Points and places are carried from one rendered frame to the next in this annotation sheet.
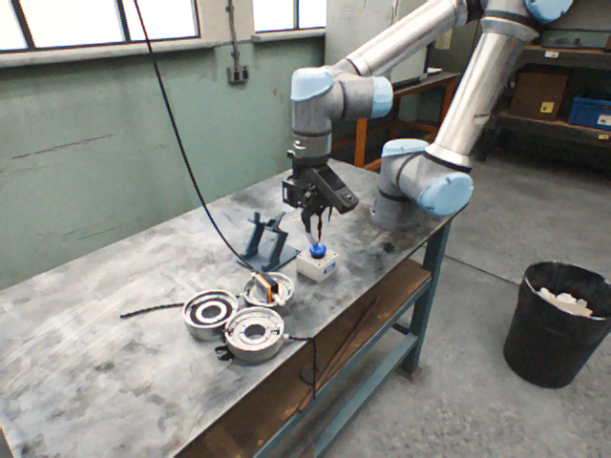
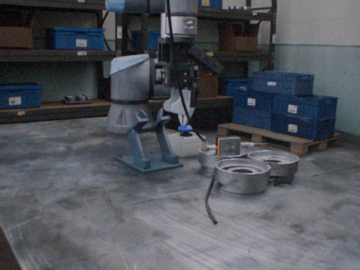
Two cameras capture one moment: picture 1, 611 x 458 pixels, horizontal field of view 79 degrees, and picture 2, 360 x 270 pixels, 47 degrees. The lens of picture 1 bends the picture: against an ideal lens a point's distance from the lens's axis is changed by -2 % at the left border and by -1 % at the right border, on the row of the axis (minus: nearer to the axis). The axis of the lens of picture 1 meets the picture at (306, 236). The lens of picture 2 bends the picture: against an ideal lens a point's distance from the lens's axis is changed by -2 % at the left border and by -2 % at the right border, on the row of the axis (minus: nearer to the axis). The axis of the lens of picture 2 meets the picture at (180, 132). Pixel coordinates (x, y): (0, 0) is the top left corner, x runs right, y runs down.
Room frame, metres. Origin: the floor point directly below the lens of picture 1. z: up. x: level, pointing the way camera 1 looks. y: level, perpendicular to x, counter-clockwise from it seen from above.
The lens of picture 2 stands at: (0.44, 0.96, 1.06)
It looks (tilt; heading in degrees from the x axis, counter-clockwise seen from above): 11 degrees down; 286
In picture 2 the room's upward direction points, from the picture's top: 1 degrees clockwise
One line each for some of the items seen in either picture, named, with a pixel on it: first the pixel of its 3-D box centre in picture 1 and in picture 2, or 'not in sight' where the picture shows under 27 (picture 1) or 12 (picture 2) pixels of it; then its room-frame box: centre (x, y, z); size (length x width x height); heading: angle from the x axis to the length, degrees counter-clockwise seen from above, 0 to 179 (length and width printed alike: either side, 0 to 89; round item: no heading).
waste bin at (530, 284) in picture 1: (554, 326); not in sight; (1.09, -1.01, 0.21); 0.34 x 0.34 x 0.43
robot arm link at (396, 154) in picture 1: (405, 165); (132, 76); (0.95, -0.26, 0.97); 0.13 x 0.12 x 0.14; 20
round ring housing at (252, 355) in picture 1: (255, 335); (272, 166); (0.49, 0.09, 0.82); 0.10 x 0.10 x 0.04
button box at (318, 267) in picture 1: (319, 260); (184, 143); (0.71, -0.03, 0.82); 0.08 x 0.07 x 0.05; 138
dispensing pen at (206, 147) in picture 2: (274, 293); (236, 145); (0.57, 0.06, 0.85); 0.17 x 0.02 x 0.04; 36
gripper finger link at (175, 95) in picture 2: (314, 221); (174, 106); (0.73, -0.02, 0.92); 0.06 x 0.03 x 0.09; 48
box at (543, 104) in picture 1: (541, 93); not in sight; (3.47, -2.08, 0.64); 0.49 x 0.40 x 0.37; 53
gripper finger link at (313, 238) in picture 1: (305, 227); (181, 108); (0.71, 0.00, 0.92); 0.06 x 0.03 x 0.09; 48
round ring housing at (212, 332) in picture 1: (212, 315); (242, 175); (0.54, 0.18, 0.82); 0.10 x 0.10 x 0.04
